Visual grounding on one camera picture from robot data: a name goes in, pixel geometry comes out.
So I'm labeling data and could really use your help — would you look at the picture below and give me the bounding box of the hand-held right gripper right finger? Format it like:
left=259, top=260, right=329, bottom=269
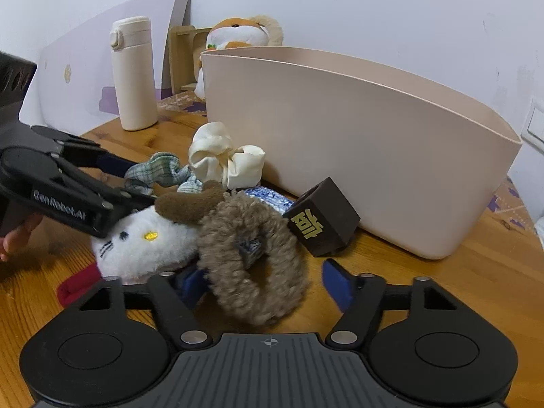
left=322, top=258, right=457, bottom=348

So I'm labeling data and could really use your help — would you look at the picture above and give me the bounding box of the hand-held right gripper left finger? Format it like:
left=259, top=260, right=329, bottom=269
left=79, top=266, right=213, bottom=348

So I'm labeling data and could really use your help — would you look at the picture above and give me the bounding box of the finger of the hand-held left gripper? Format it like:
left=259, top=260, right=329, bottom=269
left=32, top=125, right=137, bottom=178
left=25, top=159, right=156, bottom=239

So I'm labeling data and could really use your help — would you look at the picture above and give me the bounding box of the white cat plush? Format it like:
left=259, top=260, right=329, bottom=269
left=57, top=181, right=226, bottom=307

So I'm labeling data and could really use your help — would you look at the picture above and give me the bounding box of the plaid scrunchie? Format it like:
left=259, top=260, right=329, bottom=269
left=123, top=151, right=205, bottom=194

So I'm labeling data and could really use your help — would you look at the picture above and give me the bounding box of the brown fuzzy scrunchie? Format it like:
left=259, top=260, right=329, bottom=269
left=197, top=191, right=309, bottom=326

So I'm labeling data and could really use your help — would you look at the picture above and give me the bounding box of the beige plastic container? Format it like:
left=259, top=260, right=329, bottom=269
left=200, top=47, right=523, bottom=261

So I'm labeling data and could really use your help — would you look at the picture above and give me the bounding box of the person's left hand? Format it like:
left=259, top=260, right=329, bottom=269
left=0, top=213, right=44, bottom=262

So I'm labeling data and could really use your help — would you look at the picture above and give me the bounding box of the dark brown cube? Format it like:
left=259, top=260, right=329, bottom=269
left=282, top=177, right=361, bottom=258

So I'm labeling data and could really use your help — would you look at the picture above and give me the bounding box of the cream thermos bottle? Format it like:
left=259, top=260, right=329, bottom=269
left=109, top=16, right=159, bottom=132

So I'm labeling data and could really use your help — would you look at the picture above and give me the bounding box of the white purple board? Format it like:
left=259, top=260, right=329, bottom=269
left=19, top=0, right=193, bottom=126

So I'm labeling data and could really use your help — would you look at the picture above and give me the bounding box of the cream satin scrunchie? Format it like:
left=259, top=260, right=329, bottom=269
left=188, top=121, right=267, bottom=191

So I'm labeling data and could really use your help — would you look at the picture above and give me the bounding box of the blue patterned packet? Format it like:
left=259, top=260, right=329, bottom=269
left=244, top=186, right=295, bottom=214

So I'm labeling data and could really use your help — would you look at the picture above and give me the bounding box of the cardboard wooden stand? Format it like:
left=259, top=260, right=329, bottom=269
left=167, top=24, right=214, bottom=95

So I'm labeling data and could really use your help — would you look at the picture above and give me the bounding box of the orange white hamster plush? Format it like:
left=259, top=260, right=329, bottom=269
left=194, top=14, right=285, bottom=99

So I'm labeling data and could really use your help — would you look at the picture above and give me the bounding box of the white wall switch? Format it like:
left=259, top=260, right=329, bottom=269
left=520, top=97, right=544, bottom=154

